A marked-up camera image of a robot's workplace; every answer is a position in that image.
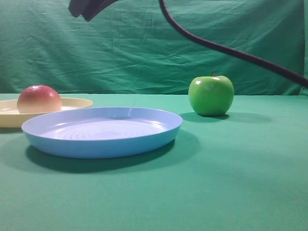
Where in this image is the green table cloth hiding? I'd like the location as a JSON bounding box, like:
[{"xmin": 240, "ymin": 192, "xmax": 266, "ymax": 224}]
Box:
[{"xmin": 0, "ymin": 94, "xmax": 308, "ymax": 231}]

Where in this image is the round yellow bread bun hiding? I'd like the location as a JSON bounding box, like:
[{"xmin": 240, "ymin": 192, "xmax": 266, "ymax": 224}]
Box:
[{"xmin": 17, "ymin": 85, "xmax": 62, "ymax": 114}]

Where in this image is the blue plastic plate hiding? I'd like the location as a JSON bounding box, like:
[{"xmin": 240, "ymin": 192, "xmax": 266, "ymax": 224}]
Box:
[{"xmin": 21, "ymin": 107, "xmax": 183, "ymax": 159}]

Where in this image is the green backdrop cloth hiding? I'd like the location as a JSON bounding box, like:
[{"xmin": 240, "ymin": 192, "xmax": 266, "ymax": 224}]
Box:
[{"xmin": 0, "ymin": 0, "xmax": 308, "ymax": 95}]

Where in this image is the green apple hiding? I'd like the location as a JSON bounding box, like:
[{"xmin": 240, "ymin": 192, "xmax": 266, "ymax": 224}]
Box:
[{"xmin": 188, "ymin": 73, "xmax": 234, "ymax": 117}]

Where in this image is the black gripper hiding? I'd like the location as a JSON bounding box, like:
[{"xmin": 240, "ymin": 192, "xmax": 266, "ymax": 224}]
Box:
[{"xmin": 68, "ymin": 0, "xmax": 117, "ymax": 22}]

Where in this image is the black cable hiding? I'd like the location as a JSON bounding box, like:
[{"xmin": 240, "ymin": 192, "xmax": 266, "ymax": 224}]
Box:
[{"xmin": 158, "ymin": 0, "xmax": 308, "ymax": 89}]

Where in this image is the yellow plastic plate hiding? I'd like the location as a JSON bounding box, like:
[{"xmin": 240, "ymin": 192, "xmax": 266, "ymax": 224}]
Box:
[{"xmin": 0, "ymin": 98, "xmax": 93, "ymax": 128}]

